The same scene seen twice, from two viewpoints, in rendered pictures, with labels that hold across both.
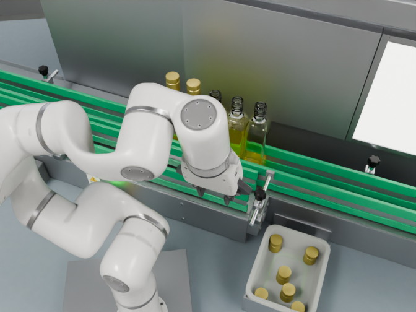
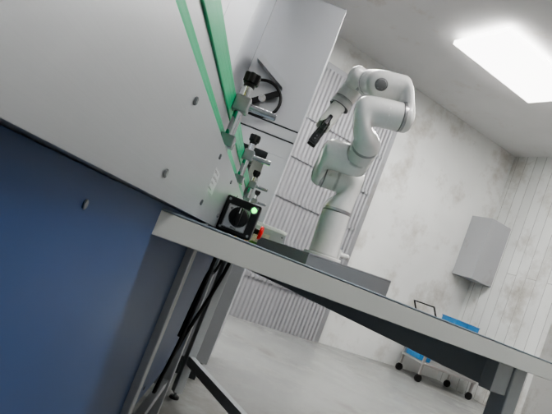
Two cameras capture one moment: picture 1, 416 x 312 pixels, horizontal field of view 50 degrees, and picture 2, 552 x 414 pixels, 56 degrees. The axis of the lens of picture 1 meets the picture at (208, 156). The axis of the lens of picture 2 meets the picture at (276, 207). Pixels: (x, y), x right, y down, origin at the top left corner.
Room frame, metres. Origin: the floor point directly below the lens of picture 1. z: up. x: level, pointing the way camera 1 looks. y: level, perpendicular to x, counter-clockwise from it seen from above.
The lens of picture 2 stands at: (1.20, 1.69, 0.75)
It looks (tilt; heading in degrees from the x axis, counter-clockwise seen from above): 5 degrees up; 249
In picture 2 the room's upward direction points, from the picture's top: 22 degrees clockwise
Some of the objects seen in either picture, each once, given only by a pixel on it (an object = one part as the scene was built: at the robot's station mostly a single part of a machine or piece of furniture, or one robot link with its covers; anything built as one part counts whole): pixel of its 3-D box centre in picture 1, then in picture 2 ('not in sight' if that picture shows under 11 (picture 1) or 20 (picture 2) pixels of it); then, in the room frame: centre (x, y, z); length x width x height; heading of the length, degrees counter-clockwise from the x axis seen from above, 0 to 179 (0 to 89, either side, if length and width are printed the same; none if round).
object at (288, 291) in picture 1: (287, 292); not in sight; (0.46, -0.20, 0.79); 0.04 x 0.04 x 0.04
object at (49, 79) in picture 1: (52, 80); not in sight; (1.10, 0.50, 0.94); 0.07 x 0.04 x 0.13; 159
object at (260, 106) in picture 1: (260, 112); not in sight; (0.78, -0.13, 1.12); 0.03 x 0.03 x 0.05
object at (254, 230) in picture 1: (259, 214); not in sight; (0.66, -0.14, 0.85); 0.09 x 0.04 x 0.07; 159
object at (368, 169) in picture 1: (368, 169); not in sight; (0.74, -0.43, 0.94); 0.07 x 0.04 x 0.13; 159
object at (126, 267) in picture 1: (132, 265); (341, 188); (0.42, 0.16, 1.03); 0.13 x 0.10 x 0.16; 159
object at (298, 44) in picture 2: not in sight; (282, 90); (0.29, -1.27, 1.69); 0.70 x 0.37 x 0.89; 69
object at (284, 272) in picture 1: (283, 275); not in sight; (0.51, -0.20, 0.79); 0.04 x 0.04 x 0.04
